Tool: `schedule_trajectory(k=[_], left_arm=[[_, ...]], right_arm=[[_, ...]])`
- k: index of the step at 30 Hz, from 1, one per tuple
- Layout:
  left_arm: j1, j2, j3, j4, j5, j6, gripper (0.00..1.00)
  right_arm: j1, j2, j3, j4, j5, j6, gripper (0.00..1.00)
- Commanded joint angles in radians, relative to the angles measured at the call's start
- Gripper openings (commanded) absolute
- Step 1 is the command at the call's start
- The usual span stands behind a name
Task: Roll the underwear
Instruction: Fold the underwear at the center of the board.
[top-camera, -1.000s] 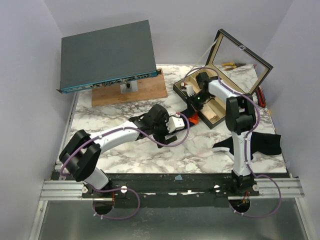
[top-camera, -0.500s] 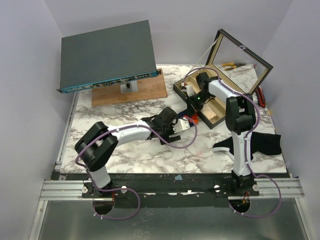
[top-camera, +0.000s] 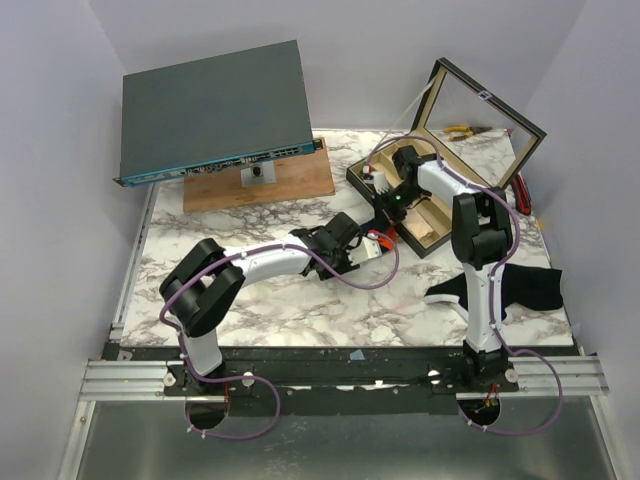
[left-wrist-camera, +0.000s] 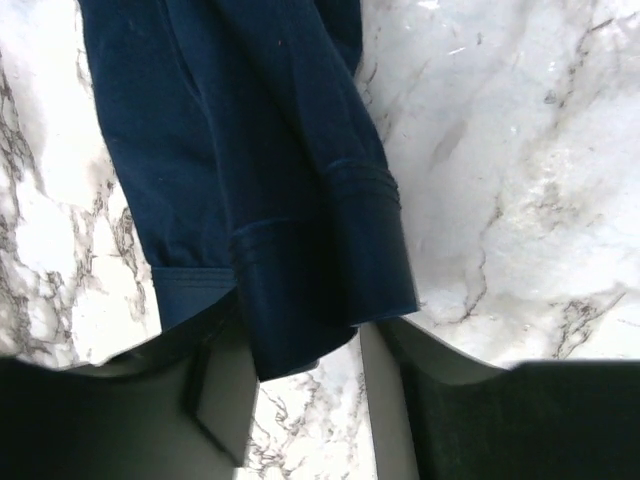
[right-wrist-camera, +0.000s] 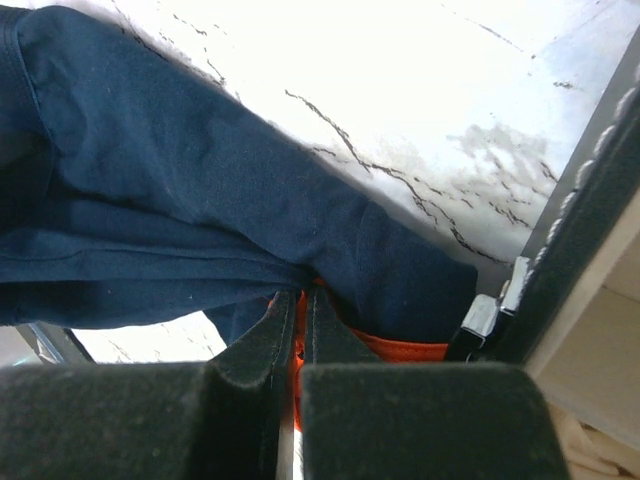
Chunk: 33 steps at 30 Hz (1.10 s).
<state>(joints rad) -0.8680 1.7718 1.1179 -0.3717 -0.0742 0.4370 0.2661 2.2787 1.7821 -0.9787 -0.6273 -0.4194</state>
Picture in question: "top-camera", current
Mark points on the grey network switch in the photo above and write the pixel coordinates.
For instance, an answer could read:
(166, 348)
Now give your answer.
(203, 116)

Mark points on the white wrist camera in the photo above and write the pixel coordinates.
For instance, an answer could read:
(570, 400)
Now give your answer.
(379, 182)
(368, 249)

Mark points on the wooden board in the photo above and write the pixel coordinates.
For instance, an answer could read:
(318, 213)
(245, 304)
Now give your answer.
(291, 178)

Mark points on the metal switch stand bracket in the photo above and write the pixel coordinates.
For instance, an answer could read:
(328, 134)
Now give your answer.
(258, 174)

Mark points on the cream rolled underwear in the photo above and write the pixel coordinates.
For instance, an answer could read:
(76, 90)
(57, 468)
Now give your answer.
(419, 228)

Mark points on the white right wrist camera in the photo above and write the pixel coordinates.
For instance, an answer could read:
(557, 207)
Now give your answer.
(379, 182)

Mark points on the red black utility knife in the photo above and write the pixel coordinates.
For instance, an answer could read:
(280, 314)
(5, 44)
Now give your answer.
(522, 196)

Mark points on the yellow handled pliers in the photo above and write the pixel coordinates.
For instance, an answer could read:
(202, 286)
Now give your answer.
(459, 133)

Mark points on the navy orange underwear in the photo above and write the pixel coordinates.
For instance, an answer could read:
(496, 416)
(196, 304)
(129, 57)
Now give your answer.
(387, 239)

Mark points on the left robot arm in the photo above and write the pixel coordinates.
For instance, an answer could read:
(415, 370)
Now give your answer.
(201, 289)

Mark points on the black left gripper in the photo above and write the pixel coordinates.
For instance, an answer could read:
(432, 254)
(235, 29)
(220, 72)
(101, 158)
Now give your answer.
(346, 267)

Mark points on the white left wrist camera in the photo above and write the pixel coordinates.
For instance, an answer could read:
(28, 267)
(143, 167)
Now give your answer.
(368, 249)

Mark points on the black white underwear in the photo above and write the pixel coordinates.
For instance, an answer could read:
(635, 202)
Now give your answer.
(535, 288)

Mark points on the black compartment organizer box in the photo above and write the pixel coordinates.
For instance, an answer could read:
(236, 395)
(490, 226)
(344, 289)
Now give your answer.
(491, 159)

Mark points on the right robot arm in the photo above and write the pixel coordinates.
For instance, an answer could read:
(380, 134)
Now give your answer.
(482, 239)

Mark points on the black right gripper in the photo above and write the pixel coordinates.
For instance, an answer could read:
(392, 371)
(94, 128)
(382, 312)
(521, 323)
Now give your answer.
(382, 206)

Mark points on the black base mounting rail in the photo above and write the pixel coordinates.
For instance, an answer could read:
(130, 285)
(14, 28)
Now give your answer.
(328, 382)

